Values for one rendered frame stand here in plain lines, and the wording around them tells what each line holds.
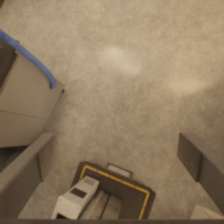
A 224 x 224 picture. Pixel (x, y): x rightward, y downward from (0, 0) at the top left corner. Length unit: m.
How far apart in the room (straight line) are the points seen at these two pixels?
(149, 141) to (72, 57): 1.08
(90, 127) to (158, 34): 1.07
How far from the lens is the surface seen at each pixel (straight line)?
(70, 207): 0.82
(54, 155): 0.16
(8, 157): 1.58
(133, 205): 1.22
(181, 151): 0.17
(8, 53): 1.01
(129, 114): 1.42
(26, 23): 2.17
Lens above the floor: 1.41
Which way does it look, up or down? 78 degrees down
